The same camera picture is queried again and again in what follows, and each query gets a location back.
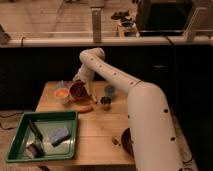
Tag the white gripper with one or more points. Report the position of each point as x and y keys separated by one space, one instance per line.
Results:
x=86 y=75

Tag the dark grapes bunch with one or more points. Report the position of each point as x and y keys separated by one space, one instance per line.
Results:
x=79 y=92

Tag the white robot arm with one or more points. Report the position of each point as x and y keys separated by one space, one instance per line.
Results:
x=153 y=136

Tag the red bowl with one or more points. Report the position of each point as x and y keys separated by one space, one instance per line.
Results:
x=73 y=86

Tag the dark maroon bowl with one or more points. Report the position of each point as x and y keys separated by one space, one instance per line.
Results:
x=126 y=142

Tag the clear plastic bottle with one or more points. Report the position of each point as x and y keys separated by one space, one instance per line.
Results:
x=60 y=84

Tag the blue cup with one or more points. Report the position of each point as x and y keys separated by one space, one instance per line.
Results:
x=109 y=91

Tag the orange cup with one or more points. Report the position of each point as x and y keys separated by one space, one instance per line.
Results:
x=62 y=95

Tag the orange carrot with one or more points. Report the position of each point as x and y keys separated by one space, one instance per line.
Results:
x=83 y=109

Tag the small metal cup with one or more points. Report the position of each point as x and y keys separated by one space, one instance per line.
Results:
x=105 y=103

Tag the blue sponge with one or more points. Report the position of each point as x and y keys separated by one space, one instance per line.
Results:
x=59 y=135

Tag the small dark clip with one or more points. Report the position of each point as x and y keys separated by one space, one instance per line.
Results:
x=115 y=141

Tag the green plastic tray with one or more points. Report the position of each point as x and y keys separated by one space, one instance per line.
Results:
x=44 y=136

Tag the black monitor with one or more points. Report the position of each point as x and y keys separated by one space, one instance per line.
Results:
x=162 y=15

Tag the black handled brush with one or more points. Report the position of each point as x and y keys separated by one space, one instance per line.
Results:
x=35 y=149

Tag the white rail bar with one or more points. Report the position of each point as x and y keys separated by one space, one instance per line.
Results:
x=108 y=41

